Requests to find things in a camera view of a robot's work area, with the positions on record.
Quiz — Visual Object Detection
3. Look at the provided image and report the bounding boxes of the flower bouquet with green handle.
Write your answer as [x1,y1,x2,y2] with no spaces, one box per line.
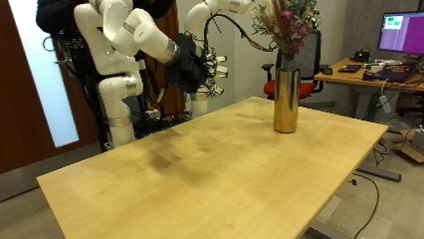
[250,0,322,73]

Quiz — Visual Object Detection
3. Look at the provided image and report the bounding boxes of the tall gold cylinder vase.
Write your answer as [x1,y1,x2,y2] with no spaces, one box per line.
[272,67,302,134]

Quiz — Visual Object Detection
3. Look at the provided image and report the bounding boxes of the white box with red button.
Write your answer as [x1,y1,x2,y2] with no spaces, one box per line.
[145,107,163,120]

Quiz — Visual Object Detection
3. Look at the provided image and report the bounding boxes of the black mesh red seat chair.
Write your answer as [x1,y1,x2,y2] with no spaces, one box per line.
[261,29,330,101]

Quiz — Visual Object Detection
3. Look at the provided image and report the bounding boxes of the black rounded cover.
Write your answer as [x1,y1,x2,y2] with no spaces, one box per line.
[35,0,91,34]

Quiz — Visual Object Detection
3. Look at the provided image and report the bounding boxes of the wooden office desk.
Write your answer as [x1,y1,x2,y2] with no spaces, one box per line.
[314,58,424,120]

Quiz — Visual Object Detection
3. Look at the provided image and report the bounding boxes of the flat black desk device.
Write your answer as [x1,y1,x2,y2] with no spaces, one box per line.
[337,64,363,74]

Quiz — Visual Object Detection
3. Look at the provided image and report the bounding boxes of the black desk phone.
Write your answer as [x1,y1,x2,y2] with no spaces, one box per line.
[351,48,371,64]

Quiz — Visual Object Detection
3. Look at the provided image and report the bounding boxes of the brown door with glass panel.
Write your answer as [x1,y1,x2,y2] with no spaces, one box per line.
[0,0,105,175]

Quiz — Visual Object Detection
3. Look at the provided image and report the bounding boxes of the white hanging power adapter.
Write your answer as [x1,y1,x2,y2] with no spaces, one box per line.
[378,94,394,115]

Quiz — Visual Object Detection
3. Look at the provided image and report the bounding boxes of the computer monitor with purple screen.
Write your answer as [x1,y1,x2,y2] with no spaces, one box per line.
[377,11,424,56]

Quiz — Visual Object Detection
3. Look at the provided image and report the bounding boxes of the grey table foot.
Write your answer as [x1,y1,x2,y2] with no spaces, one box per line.
[355,163,403,183]

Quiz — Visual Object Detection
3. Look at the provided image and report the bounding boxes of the cardboard box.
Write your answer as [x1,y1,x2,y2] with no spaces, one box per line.
[395,127,424,163]

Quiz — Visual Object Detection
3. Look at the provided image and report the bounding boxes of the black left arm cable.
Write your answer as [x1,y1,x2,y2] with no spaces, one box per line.
[204,13,280,54]

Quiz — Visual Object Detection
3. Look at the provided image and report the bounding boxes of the black floor cable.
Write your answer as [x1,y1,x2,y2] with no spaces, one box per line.
[350,172,382,239]

